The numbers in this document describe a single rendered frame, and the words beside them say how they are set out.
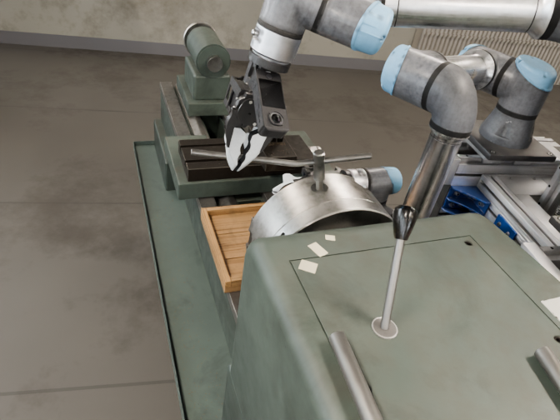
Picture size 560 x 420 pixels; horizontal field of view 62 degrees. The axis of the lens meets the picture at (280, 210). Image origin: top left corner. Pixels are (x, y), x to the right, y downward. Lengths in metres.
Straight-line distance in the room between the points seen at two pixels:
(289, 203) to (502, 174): 0.84
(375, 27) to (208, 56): 1.21
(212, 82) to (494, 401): 1.58
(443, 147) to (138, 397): 1.48
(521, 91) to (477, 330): 0.89
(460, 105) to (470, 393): 0.65
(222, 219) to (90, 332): 1.06
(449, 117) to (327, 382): 0.69
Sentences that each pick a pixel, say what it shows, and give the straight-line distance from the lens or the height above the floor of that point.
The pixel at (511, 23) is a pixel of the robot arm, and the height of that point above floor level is 1.57.
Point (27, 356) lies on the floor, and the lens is 2.23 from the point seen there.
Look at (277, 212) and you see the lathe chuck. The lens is 0.91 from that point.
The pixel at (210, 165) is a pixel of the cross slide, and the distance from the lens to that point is 1.44.
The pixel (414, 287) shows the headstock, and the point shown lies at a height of 1.26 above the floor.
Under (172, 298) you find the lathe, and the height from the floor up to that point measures 0.54.
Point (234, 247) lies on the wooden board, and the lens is 1.27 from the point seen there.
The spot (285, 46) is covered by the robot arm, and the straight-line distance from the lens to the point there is 0.76.
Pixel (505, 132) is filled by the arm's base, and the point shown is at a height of 1.20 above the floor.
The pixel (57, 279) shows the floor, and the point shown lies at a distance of 2.49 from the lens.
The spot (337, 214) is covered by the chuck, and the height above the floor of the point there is 1.23.
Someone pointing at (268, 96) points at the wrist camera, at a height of 1.44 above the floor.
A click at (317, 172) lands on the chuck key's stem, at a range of 0.89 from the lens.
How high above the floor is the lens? 1.74
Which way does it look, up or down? 37 degrees down
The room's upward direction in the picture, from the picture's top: 10 degrees clockwise
